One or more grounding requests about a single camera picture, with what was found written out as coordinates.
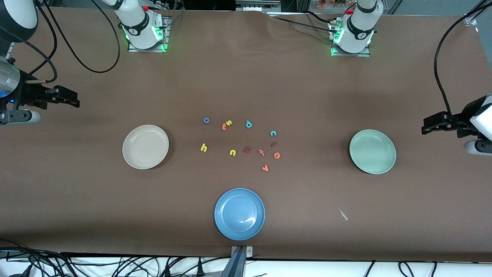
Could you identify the green plate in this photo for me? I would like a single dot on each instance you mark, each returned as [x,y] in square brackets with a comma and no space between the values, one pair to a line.
[372,151]

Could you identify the aluminium background frame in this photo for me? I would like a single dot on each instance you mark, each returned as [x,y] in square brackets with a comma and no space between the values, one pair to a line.
[257,5]

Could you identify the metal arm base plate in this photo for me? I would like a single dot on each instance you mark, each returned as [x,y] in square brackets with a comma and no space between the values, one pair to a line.
[346,55]
[167,34]

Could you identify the blue plate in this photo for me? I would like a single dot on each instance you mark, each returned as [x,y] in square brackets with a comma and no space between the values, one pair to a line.
[239,214]

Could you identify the aluminium frame rail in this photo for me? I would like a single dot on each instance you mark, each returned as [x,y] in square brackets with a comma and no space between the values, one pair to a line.
[471,19]
[10,48]

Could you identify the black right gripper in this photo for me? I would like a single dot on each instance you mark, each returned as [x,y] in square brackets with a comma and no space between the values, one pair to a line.
[27,94]

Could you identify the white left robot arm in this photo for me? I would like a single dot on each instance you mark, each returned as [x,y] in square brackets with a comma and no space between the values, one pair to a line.
[359,30]

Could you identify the orange artificial flowers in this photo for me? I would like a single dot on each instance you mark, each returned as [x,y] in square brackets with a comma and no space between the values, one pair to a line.
[324,4]

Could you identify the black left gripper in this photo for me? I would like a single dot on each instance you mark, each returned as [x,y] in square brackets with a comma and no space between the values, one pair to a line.
[462,123]

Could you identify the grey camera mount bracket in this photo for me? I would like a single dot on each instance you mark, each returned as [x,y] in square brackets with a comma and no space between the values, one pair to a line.
[240,252]

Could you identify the beige brown plate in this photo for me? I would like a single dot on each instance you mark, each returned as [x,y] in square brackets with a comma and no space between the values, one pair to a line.
[145,147]

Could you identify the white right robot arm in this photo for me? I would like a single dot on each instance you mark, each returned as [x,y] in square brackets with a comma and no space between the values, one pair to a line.
[140,29]

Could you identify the small white paper scrap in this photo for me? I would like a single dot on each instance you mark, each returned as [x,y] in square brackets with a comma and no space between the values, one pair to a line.
[343,214]

